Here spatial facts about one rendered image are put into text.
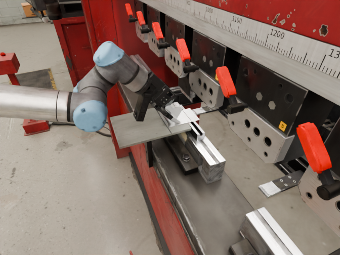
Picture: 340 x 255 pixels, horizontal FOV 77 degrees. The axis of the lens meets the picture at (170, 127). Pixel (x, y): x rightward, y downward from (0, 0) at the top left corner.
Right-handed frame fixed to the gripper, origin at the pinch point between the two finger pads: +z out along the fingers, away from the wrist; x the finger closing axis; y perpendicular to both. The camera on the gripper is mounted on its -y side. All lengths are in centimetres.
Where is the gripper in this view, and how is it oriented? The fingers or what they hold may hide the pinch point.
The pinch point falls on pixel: (173, 117)
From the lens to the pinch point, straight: 81.6
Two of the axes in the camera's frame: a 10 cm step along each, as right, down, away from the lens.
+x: -3.8, -5.7, 7.3
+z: 6.0, 4.4, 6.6
